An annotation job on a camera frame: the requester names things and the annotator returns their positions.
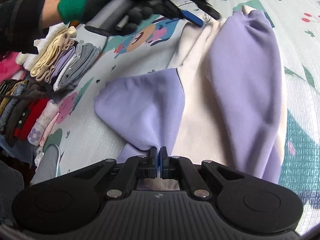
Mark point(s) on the person's left forearm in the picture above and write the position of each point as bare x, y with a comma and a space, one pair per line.
21, 26

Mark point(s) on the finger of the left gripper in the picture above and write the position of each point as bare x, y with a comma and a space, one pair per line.
186, 15

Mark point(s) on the pink white folded garments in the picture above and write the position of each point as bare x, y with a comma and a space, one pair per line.
43, 125

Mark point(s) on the purple and cream sweatshirt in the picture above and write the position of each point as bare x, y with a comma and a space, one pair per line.
221, 99

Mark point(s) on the dark clothes stack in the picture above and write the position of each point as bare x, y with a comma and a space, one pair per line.
25, 93

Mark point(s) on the patterned play mat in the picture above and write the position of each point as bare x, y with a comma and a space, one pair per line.
83, 139

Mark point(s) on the grey slipper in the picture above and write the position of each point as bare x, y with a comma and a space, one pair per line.
48, 165

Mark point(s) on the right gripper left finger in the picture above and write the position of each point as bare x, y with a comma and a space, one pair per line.
125, 176

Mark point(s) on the grey folded garment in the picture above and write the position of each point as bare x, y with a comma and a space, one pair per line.
75, 72

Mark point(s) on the black gloved left hand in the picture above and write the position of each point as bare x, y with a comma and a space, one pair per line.
84, 10

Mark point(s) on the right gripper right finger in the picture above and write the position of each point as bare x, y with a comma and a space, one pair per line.
182, 170

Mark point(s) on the beige folded garment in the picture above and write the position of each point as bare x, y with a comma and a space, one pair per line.
45, 65

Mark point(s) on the red folded garment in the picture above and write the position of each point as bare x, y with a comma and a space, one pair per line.
28, 118

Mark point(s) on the purple white folded garment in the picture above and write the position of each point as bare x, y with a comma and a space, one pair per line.
61, 62

